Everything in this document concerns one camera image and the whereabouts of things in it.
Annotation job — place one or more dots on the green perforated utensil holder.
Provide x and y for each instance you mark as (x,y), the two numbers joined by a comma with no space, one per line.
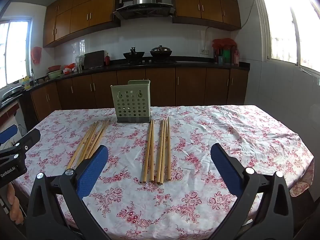
(131,105)

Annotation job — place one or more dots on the red covered condiment rack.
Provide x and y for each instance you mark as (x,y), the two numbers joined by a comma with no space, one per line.
(223,43)

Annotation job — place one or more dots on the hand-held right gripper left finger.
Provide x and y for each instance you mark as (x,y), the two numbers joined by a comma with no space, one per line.
(92,172)

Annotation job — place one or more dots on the green container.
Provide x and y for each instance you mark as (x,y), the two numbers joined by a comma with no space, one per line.
(226,56)

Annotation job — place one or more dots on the black kitchen countertop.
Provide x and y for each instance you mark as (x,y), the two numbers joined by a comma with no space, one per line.
(200,64)

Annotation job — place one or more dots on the metal faucet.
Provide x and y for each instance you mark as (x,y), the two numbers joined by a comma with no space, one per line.
(32,76)

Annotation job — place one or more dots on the yellow package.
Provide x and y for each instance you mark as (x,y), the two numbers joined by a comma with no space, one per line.
(26,83)

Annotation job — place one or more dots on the gas stove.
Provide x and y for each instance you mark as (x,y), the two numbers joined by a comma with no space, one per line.
(147,61)

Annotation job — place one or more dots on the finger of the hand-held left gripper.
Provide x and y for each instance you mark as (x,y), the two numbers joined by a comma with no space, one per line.
(8,133)
(31,137)

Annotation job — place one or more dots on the brown cutting board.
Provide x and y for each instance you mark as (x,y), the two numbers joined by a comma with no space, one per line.
(94,59)

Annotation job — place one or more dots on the person's left hand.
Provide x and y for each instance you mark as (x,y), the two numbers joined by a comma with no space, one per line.
(15,205)

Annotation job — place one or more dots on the red plastic bag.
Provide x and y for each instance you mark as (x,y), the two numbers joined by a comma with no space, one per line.
(36,55)

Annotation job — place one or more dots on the brown base cabinets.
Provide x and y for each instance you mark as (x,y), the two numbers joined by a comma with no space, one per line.
(190,87)

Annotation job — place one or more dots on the wall socket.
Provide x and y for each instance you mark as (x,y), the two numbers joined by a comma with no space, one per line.
(204,52)

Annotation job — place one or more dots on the large kitchen window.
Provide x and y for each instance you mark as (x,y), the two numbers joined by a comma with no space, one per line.
(280,22)

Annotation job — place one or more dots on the grey pan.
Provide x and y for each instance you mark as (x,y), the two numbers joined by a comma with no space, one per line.
(12,90)

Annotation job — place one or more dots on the green basin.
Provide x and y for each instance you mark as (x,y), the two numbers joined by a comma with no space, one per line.
(55,74)

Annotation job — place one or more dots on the red bowl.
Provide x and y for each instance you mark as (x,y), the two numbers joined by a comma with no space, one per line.
(53,68)

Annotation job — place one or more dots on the red bottle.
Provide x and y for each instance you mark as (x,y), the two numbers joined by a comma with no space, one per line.
(107,60)

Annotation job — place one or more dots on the floral tablecloth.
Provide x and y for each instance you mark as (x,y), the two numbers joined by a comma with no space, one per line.
(200,142)

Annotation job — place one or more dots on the red packet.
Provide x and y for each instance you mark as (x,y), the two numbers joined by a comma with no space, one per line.
(236,58)

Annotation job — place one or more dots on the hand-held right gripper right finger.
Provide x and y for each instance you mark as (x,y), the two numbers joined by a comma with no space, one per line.
(227,165)

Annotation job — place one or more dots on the small kitchen window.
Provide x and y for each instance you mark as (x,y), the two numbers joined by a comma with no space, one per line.
(15,50)

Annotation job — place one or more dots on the black lidded wok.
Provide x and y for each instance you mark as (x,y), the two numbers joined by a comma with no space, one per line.
(161,51)

